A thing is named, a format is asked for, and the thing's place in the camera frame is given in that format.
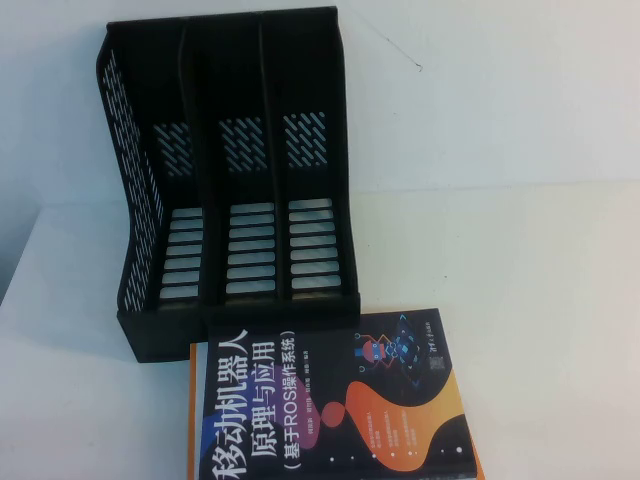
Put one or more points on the white orange-edged ROS2 book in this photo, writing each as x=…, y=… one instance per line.
x=193, y=400

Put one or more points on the black plastic book stand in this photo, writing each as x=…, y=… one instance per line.
x=235, y=65

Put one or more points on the dark mobile robot book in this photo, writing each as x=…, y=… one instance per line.
x=350, y=400

